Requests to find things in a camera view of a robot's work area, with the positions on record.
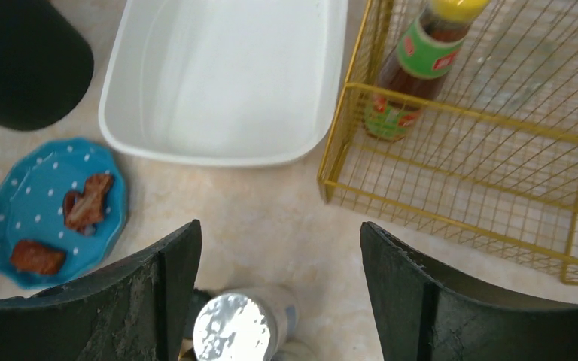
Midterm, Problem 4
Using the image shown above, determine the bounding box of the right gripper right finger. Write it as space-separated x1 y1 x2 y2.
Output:
360 222 578 360

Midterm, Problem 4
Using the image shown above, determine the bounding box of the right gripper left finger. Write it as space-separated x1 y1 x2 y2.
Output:
0 220 202 360

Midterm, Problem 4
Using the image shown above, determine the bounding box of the silver lid glass jar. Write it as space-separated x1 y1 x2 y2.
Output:
193 285 300 360

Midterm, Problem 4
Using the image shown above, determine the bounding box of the brown meat piece on blue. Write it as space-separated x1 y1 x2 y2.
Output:
62 174 115 235

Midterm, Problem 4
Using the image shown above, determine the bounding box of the red meat piece on blue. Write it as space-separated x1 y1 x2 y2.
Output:
9 239 66 276

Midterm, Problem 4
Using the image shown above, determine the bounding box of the blue polka dot plate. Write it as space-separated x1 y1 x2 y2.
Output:
0 138 128 289

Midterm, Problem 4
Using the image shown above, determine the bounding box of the white rectangular basin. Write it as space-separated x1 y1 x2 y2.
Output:
99 1 348 168

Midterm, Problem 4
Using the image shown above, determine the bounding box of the black round bin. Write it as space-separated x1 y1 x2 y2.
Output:
0 0 95 131

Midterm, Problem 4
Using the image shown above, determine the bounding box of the gold wire rack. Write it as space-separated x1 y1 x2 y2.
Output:
318 1 578 285

